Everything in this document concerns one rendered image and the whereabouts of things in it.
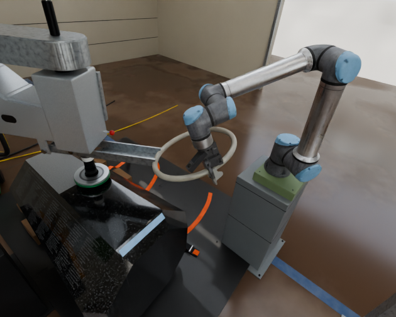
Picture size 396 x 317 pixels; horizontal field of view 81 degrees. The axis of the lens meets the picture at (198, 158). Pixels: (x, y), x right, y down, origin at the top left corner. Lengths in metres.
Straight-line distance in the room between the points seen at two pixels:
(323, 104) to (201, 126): 0.62
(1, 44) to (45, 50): 0.20
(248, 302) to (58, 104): 1.88
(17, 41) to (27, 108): 0.33
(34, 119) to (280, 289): 2.11
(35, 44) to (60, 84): 0.17
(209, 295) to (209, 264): 0.25
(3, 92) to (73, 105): 0.40
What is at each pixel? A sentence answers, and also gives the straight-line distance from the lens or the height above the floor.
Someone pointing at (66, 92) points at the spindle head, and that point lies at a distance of 1.27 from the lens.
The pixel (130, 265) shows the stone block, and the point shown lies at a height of 0.75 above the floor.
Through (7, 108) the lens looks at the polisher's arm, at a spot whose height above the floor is 1.36.
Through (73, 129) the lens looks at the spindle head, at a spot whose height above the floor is 1.30.
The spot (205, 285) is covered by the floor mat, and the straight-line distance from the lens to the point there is 2.14.
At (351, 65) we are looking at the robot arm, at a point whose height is 1.72.
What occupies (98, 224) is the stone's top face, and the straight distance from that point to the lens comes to 1.45.
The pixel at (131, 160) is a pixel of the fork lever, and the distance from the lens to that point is 1.38.
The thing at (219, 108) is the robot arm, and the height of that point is 1.55.
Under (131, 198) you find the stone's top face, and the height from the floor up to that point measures 0.84.
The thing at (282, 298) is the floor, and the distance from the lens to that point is 2.27.
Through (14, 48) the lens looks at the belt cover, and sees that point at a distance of 1.34.
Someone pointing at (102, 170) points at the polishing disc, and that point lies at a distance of 1.69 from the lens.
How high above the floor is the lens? 1.95
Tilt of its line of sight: 37 degrees down
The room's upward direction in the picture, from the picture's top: 6 degrees clockwise
